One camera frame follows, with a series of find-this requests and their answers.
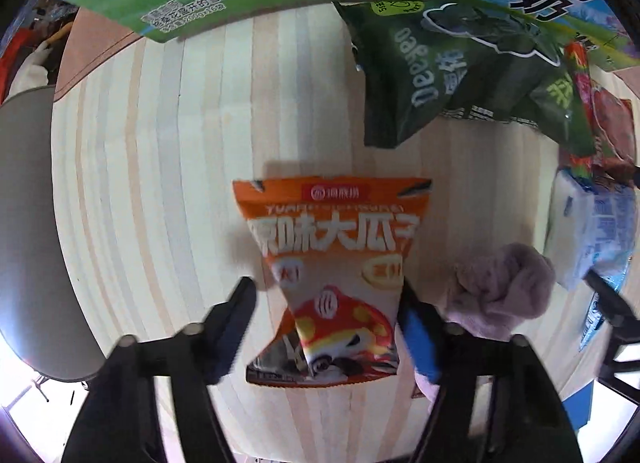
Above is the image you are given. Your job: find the orange sunflower seed bag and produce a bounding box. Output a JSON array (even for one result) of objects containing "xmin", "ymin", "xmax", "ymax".
[{"xmin": 232, "ymin": 177, "xmax": 432, "ymax": 388}]

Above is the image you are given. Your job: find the red snack packet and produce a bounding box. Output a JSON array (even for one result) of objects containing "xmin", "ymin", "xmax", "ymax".
[{"xmin": 564, "ymin": 40, "xmax": 637, "ymax": 186}]

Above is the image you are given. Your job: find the orange plastic bag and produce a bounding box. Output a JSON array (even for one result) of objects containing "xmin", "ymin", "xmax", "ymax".
[{"xmin": 0, "ymin": 28, "xmax": 37, "ymax": 103}]

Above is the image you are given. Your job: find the green seaweed snack bag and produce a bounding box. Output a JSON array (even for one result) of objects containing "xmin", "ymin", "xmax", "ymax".
[{"xmin": 335, "ymin": 0, "xmax": 594, "ymax": 157}]

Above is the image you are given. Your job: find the white goose plush toy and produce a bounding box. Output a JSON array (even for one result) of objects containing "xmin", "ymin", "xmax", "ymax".
[{"xmin": 6, "ymin": 39, "xmax": 61, "ymax": 99}]

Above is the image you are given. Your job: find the striped table mat with cat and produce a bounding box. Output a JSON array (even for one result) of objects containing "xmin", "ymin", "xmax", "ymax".
[{"xmin": 51, "ymin": 4, "xmax": 559, "ymax": 462}]

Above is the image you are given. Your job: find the blue tissue pack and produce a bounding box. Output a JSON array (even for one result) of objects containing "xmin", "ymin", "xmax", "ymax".
[{"xmin": 544, "ymin": 169, "xmax": 637, "ymax": 291}]

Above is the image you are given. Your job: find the lilac soft cloth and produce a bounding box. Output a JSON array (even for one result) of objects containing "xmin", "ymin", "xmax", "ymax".
[{"xmin": 412, "ymin": 241, "xmax": 558, "ymax": 401}]

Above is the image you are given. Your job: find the blue yellow long packet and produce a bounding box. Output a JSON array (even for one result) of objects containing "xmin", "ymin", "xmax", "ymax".
[{"xmin": 578, "ymin": 293, "xmax": 604, "ymax": 353}]

